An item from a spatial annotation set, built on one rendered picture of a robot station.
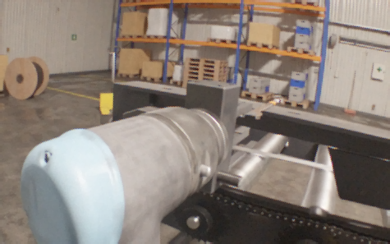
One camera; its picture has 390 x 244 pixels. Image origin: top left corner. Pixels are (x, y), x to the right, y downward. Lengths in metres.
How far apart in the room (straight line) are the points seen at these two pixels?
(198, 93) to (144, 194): 0.17
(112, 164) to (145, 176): 0.03
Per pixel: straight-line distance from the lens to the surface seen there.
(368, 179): 0.67
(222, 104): 0.30
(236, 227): 0.76
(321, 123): 0.55
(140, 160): 0.18
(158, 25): 10.36
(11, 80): 7.03
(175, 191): 0.21
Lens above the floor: 1.27
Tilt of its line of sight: 15 degrees down
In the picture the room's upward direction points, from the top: 5 degrees clockwise
